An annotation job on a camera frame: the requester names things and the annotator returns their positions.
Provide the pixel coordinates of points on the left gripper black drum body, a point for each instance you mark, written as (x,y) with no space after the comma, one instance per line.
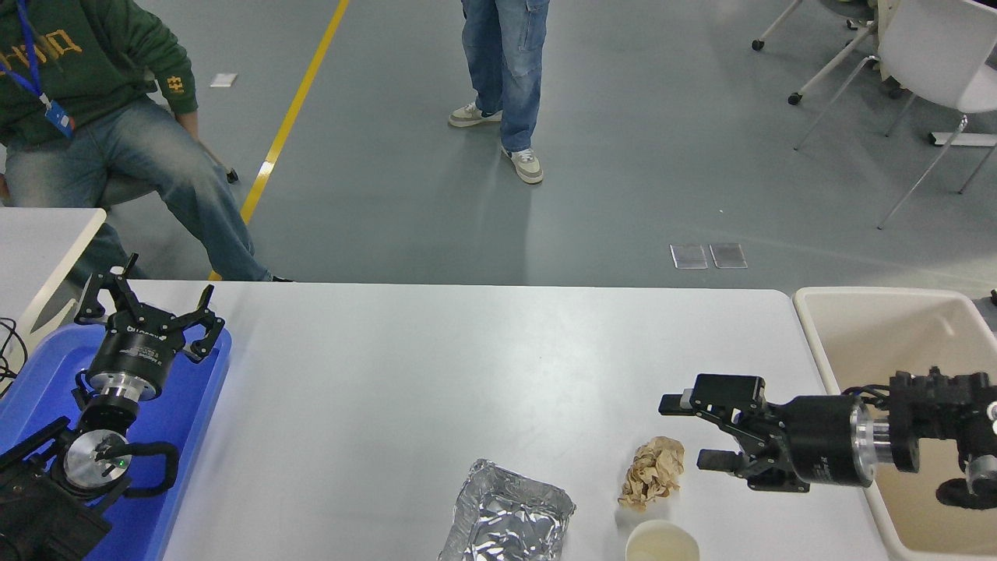
(136,357)

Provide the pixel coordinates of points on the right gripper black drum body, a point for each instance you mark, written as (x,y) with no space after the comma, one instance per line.
(822,440)

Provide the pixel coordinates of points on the tan paper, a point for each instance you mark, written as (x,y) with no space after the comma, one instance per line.
(650,471)

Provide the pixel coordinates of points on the white paper cup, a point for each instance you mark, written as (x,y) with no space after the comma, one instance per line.
(662,545)

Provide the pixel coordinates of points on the foil tray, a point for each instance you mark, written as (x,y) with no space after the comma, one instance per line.
(506,522)

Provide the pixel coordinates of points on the person's left hand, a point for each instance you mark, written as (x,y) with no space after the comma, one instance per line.
(190,123)

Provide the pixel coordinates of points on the blue plastic tray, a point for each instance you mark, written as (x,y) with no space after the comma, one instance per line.
(187,421)

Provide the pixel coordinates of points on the white side table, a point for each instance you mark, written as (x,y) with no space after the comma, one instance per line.
(39,241)

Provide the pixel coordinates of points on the large pale plastic bin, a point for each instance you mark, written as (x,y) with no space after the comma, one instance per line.
(896,343)

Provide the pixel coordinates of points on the clear floor plate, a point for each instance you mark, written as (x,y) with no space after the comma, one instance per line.
(689,257)
(728,255)

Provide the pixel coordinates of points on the person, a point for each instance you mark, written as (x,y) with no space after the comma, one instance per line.
(93,70)
(506,62)

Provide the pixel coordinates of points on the white chair with casters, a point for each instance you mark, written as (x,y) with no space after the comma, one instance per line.
(794,98)

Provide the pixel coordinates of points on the white floor bar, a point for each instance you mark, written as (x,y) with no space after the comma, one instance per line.
(966,139)

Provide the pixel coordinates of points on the white chair with metal legs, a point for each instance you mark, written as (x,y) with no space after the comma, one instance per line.
(935,47)

